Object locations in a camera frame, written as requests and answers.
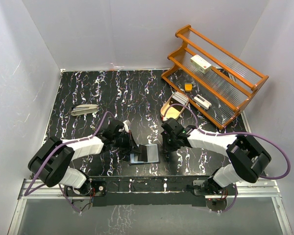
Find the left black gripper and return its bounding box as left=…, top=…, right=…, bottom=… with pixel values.
left=112, top=130, right=141, bottom=154

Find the black leather card holder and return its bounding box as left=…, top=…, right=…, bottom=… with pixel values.
left=129, top=144, right=160, bottom=165

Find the beige oval card tray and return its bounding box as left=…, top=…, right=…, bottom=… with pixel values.
left=160, top=95, right=185, bottom=121

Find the stack of credit cards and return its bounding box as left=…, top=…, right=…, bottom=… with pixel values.
left=171, top=92, right=189, bottom=106

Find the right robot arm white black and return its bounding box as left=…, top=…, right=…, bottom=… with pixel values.
left=161, top=118, right=271, bottom=194

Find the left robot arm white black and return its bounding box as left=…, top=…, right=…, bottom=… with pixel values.
left=28, top=119, right=140, bottom=195

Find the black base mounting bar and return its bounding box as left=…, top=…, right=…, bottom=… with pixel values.
left=68, top=175, right=238, bottom=208

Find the white small device on shelf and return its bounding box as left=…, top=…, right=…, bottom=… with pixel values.
left=193, top=95, right=212, bottom=110

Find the beige grey stapler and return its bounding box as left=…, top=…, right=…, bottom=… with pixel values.
left=70, top=104, right=98, bottom=117

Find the orange small container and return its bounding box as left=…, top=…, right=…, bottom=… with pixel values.
left=184, top=83, right=193, bottom=92

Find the orange wooden shelf rack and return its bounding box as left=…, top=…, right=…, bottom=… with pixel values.
left=161, top=24, right=268, bottom=129

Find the white red small box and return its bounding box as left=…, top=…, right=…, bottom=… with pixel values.
left=190, top=54, right=212, bottom=74

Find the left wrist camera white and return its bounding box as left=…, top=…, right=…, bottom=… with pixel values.
left=123, top=120, right=131, bottom=132

